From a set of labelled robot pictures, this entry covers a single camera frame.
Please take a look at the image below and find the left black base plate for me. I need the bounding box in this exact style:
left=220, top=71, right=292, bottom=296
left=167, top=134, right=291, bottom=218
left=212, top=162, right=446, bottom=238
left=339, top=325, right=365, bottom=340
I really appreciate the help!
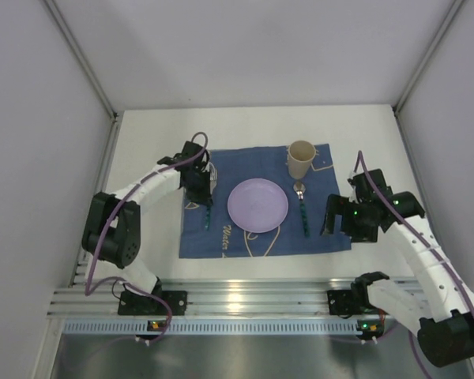
left=118, top=290, right=189, bottom=317

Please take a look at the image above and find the aluminium mounting rail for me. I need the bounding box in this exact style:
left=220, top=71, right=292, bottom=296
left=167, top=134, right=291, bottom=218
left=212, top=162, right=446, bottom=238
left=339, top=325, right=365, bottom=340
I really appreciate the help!
left=47, top=279, right=351, bottom=317

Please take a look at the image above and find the purple plate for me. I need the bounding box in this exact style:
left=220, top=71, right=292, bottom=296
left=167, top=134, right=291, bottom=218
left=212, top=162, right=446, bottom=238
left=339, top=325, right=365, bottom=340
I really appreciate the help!
left=227, top=178, right=289, bottom=234

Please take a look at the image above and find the blue fish placemat cloth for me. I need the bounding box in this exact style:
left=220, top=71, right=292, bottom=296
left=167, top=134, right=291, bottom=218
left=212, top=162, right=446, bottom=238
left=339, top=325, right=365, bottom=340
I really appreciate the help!
left=179, top=144, right=351, bottom=259

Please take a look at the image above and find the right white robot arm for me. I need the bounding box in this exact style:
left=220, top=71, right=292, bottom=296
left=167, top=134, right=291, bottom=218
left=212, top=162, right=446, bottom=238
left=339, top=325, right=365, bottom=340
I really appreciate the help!
left=321, top=169, right=474, bottom=367

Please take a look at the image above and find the spoon with teal handle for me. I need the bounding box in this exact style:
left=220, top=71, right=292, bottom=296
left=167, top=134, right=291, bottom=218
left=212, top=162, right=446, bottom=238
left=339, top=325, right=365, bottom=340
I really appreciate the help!
left=293, top=181, right=310, bottom=238

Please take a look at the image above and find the fork with teal handle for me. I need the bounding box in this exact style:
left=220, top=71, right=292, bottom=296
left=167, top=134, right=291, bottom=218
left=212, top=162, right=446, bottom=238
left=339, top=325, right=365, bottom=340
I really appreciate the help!
left=205, top=163, right=218, bottom=231

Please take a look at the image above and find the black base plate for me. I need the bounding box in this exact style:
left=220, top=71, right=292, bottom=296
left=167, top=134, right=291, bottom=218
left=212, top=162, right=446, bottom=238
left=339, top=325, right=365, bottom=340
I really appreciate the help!
left=118, top=290, right=189, bottom=317
left=326, top=290, right=375, bottom=318

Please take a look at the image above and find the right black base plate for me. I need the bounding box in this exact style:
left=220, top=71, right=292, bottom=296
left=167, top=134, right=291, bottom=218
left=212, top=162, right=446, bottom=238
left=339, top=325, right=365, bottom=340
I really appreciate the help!
left=326, top=290, right=375, bottom=318

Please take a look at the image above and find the beige paper cup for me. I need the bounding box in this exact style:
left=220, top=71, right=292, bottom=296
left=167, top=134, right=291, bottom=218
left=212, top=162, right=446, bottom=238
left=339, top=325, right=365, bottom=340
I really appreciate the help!
left=287, top=141, right=316, bottom=179

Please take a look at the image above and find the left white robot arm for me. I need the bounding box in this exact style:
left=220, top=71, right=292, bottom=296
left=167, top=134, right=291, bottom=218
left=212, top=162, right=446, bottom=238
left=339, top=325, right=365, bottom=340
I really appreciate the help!
left=81, top=141, right=213, bottom=296

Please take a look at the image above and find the perforated cable tray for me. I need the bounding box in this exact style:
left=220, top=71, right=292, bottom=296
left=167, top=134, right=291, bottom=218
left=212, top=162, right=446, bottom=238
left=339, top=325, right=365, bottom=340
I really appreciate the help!
left=65, top=318, right=380, bottom=336

